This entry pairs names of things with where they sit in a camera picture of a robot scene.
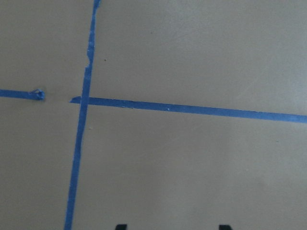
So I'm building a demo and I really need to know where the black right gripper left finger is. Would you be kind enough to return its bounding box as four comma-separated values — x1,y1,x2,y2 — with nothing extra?
115,224,127,230

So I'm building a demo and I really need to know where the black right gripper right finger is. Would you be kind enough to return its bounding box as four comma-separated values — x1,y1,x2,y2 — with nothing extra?
219,225,233,230

